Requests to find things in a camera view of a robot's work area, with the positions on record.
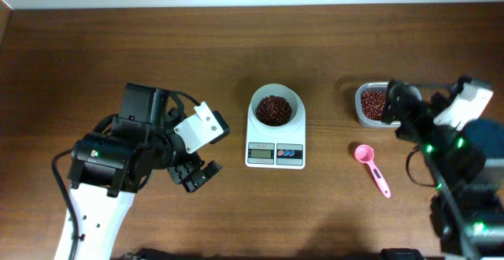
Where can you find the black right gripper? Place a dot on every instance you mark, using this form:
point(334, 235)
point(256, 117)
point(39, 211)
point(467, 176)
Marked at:
point(404, 108)

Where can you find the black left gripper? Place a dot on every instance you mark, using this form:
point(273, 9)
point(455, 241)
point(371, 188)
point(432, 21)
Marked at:
point(192, 164)

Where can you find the pink measuring scoop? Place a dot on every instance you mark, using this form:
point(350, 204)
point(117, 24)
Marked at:
point(365, 155)

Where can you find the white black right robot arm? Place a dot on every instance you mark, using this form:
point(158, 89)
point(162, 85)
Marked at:
point(464, 155)

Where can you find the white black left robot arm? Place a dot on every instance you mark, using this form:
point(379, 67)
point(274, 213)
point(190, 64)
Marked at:
point(115, 161)

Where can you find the white digital kitchen scale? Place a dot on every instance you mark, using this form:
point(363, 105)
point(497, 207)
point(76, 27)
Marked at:
point(277, 147)

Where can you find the red adzuki beans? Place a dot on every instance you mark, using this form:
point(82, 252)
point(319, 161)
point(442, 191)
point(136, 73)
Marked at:
point(372, 104)

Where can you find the clear plastic bean container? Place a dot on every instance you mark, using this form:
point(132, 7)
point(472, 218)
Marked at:
point(363, 120)

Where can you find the red beans in bowl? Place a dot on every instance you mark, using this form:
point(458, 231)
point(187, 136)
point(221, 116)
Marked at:
point(273, 111)

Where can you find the white plastic bowl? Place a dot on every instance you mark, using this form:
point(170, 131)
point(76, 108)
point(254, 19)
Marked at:
point(298, 111)

